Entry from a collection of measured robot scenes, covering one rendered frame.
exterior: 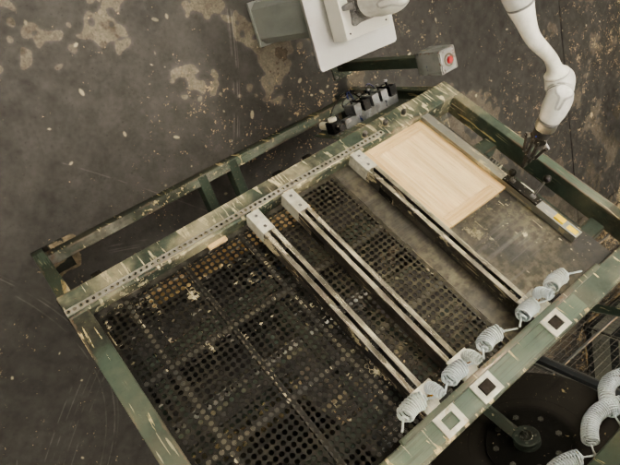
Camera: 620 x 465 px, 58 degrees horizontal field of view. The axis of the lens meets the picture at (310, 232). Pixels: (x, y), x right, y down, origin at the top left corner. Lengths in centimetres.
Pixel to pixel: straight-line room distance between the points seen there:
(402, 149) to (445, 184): 28
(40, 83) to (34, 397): 163
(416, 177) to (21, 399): 234
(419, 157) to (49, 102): 182
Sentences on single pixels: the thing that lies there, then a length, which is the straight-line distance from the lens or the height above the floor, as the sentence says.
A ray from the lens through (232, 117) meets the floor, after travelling 334.
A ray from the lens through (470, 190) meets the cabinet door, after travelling 272.
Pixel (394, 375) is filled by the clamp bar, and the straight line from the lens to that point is 208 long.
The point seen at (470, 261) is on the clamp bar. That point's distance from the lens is 240.
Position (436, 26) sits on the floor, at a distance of 433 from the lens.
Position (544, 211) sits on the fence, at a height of 154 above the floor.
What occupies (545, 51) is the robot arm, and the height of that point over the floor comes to 162.
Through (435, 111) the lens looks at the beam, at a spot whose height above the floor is 89.
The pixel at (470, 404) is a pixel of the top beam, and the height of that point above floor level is 189.
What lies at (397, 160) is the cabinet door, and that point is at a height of 100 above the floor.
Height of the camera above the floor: 301
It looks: 54 degrees down
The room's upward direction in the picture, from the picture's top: 111 degrees clockwise
